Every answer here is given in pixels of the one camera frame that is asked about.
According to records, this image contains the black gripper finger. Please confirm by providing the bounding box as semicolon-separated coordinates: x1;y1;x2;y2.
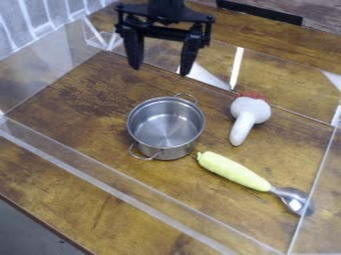
122;29;144;70
179;35;203;76

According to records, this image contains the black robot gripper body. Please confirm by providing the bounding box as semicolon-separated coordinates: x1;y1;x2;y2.
114;3;213;46

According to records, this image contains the white plush mushroom brown cap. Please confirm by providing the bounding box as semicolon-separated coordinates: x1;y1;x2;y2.
228;93;271;146

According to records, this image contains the silver metal pot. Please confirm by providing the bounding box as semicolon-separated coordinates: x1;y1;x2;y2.
127;93;204;160

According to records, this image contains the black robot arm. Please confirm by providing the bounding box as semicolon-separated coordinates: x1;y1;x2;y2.
114;0;213;76

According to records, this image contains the black bar at background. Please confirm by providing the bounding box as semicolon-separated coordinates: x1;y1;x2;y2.
215;0;303;26

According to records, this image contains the clear acrylic enclosure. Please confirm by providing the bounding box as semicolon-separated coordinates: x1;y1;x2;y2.
0;2;341;255

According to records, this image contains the yellow handled metal spoon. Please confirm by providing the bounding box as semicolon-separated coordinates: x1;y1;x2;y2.
196;151;314;216

